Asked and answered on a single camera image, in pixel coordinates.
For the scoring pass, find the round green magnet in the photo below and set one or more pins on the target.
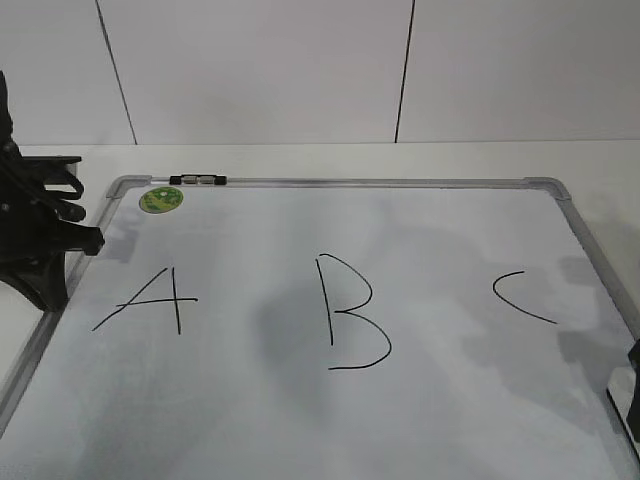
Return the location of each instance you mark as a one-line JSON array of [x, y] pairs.
[[161, 200]]

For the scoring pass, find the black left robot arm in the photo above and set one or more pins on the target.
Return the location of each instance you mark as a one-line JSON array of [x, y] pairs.
[[5, 105]]

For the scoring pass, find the white board with grey frame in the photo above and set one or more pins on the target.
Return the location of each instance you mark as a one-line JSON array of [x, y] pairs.
[[334, 329]]

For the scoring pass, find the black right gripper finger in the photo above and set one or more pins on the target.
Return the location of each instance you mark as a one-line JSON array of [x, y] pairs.
[[633, 356]]

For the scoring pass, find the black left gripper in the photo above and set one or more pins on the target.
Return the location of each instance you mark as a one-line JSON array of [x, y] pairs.
[[40, 223]]

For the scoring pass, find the white board eraser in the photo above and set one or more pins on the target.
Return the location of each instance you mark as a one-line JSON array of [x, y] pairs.
[[620, 391]]

